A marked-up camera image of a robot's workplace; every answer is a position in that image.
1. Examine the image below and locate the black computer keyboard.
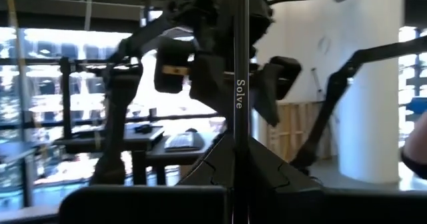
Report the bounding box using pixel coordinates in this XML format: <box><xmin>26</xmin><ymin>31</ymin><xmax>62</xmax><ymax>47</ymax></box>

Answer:
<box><xmin>163</xmin><ymin>131</ymin><xmax>205</xmax><ymax>152</ymax></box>

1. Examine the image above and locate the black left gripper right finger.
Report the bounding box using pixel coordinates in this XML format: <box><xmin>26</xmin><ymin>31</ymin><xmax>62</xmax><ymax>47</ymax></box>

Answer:
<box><xmin>249</xmin><ymin>136</ymin><xmax>323</xmax><ymax>224</ymax></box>

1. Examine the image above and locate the person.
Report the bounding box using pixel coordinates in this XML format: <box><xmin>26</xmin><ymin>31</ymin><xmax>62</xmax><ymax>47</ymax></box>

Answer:
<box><xmin>399</xmin><ymin>112</ymin><xmax>427</xmax><ymax>181</ymax></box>

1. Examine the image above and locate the wooden crate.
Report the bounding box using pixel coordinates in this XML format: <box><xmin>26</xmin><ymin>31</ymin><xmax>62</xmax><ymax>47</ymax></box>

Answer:
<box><xmin>266</xmin><ymin>100</ymin><xmax>334</xmax><ymax>162</ymax></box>

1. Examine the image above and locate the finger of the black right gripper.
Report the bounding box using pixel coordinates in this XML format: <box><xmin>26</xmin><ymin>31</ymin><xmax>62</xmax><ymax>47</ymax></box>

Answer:
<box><xmin>189</xmin><ymin>52</ymin><xmax>234</xmax><ymax>131</ymax></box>
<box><xmin>255</xmin><ymin>65</ymin><xmax>282</xmax><ymax>128</ymax></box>

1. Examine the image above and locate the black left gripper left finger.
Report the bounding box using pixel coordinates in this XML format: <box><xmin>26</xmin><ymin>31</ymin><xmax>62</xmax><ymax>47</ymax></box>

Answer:
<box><xmin>178</xmin><ymin>133</ymin><xmax>235</xmax><ymax>189</ymax></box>

